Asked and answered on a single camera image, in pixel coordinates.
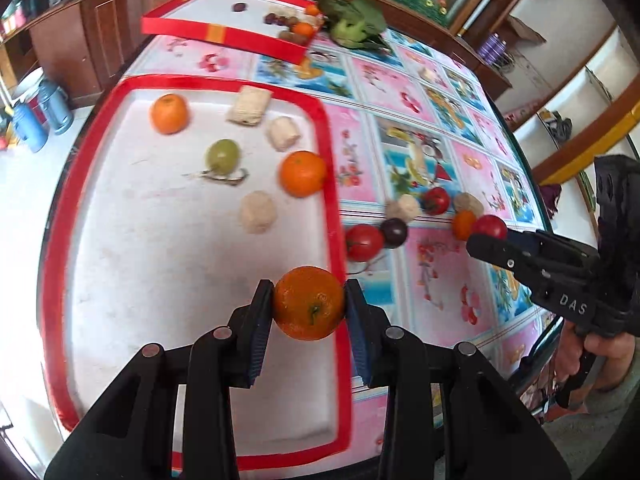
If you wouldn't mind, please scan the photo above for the dark purple plum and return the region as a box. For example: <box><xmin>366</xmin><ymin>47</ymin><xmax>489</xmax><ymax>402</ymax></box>
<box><xmin>380</xmin><ymin>217</ymin><xmax>410</xmax><ymax>249</ymax></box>

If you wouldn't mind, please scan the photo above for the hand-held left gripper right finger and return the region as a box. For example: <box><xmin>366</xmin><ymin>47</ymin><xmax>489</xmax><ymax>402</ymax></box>
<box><xmin>344</xmin><ymin>279</ymin><xmax>571</xmax><ymax>480</ymax></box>

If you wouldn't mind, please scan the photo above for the dark shoe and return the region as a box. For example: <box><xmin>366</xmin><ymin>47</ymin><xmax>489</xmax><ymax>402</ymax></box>
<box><xmin>545</xmin><ymin>112</ymin><xmax>573</xmax><ymax>141</ymax></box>

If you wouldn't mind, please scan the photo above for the red gift box lid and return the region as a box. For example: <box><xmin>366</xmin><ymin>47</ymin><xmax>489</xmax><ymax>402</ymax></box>
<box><xmin>141</xmin><ymin>0</ymin><xmax>321</xmax><ymax>65</ymax></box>

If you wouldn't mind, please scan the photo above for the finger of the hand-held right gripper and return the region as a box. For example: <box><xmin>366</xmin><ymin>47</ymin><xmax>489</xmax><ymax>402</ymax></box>
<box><xmin>466</xmin><ymin>233</ymin><xmax>546</xmax><ymax>285</ymax></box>
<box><xmin>506</xmin><ymin>229</ymin><xmax>599</xmax><ymax>264</ymax></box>

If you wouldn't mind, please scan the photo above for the cylindrical biscuit roll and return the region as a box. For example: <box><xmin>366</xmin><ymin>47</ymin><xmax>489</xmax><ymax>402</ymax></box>
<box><xmin>265</xmin><ymin>116</ymin><xmax>303</xmax><ymax>152</ymax></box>

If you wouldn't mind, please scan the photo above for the red tomato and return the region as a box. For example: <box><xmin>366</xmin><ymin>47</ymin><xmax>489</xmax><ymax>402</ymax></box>
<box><xmin>422</xmin><ymin>187</ymin><xmax>452</xmax><ymax>216</ymax></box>
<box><xmin>472</xmin><ymin>214</ymin><xmax>509</xmax><ymax>241</ymax></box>
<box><xmin>345</xmin><ymin>224</ymin><xmax>386</xmax><ymax>262</ymax></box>

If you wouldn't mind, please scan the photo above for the red rimmed white tray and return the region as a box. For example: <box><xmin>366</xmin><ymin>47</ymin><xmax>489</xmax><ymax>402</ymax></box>
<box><xmin>42</xmin><ymin>74</ymin><xmax>353</xmax><ymax>471</ymax></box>

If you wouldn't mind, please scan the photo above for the blue thermos jug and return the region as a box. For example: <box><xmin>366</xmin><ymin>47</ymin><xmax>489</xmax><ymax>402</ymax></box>
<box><xmin>12</xmin><ymin>102</ymin><xmax>48</xmax><ymax>153</ymax></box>
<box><xmin>39</xmin><ymin>80</ymin><xmax>75</xmax><ymax>136</ymax></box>

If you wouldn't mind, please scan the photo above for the dark red cloth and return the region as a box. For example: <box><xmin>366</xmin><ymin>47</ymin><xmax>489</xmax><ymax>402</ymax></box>
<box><xmin>540</xmin><ymin>184</ymin><xmax>563</xmax><ymax>218</ymax></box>

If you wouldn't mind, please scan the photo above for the square wafer biscuit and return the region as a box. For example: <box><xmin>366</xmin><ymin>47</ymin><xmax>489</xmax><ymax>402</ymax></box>
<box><xmin>226</xmin><ymin>85</ymin><xmax>273</xmax><ymax>128</ymax></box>

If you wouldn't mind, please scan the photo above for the person's right hand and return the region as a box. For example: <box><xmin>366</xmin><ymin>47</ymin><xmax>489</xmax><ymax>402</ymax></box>
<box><xmin>552</xmin><ymin>325</ymin><xmax>640</xmax><ymax>396</ymax></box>

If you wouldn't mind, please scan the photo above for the green bok choy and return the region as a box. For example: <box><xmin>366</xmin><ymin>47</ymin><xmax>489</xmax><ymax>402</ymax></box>
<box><xmin>317</xmin><ymin>0</ymin><xmax>393</xmax><ymax>51</ymax></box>

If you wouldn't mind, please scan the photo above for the wooden sideboard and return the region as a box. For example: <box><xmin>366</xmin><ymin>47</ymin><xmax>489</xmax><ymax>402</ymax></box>
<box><xmin>30</xmin><ymin>0</ymin><xmax>513</xmax><ymax>111</ymax></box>

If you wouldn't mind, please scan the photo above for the fruit print tablecloth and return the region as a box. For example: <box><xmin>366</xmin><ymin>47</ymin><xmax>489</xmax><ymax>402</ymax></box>
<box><xmin>122</xmin><ymin>25</ymin><xmax>556</xmax><ymax>480</ymax></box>

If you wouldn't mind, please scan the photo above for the dry brown twig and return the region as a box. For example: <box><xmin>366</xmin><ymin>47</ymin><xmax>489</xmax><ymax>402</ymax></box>
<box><xmin>182</xmin><ymin>167</ymin><xmax>249</xmax><ymax>187</ymax></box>

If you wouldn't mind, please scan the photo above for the round beige bun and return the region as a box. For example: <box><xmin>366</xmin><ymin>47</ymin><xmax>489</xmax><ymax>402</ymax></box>
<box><xmin>239</xmin><ymin>190</ymin><xmax>278</xmax><ymax>234</ymax></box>

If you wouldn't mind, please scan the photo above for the brown bun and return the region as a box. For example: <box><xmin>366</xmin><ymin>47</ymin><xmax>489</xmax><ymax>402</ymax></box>
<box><xmin>453</xmin><ymin>192</ymin><xmax>485</xmax><ymax>217</ymax></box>

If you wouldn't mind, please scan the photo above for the white bucket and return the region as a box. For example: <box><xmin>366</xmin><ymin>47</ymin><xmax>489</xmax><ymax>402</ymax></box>
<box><xmin>11</xmin><ymin>66</ymin><xmax>48</xmax><ymax>108</ymax></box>

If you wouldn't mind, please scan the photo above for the green round fruit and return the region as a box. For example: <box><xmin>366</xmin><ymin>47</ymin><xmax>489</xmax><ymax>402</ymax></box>
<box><xmin>206</xmin><ymin>139</ymin><xmax>241</xmax><ymax>173</ymax></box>

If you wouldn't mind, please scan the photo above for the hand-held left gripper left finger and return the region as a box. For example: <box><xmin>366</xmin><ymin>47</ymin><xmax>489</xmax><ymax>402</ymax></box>
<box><xmin>45</xmin><ymin>280</ymin><xmax>275</xmax><ymax>480</ymax></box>

